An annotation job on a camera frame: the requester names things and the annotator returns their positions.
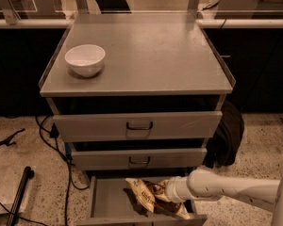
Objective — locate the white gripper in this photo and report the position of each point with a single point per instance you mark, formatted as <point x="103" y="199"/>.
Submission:
<point x="174" y="190"/>

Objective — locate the brown chip bag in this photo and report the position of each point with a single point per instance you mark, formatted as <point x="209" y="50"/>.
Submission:
<point x="144" y="192"/>

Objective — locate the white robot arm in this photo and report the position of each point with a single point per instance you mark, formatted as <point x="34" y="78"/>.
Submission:
<point x="263" y="193"/>

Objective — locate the open bottom drawer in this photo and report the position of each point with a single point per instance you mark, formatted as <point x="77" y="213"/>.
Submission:
<point x="112" y="203"/>

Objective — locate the top drawer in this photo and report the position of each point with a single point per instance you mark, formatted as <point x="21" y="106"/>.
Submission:
<point x="137" y="126"/>

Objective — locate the middle drawer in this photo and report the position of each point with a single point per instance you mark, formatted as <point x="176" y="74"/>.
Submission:
<point x="139" y="159"/>

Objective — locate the grey drawer cabinet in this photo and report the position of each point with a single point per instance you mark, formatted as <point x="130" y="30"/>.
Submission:
<point x="154" y="63"/>

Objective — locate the black backpack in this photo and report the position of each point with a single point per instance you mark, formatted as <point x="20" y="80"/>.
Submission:
<point x="222" y="148"/>

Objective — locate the black rod on floor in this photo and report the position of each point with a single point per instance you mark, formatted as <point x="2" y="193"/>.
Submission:
<point x="28" y="173"/>

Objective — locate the white bowl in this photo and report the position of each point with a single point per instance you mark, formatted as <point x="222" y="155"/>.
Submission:
<point x="86" y="60"/>

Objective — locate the black clamp tool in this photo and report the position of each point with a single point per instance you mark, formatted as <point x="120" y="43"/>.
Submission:
<point x="8" y="141"/>

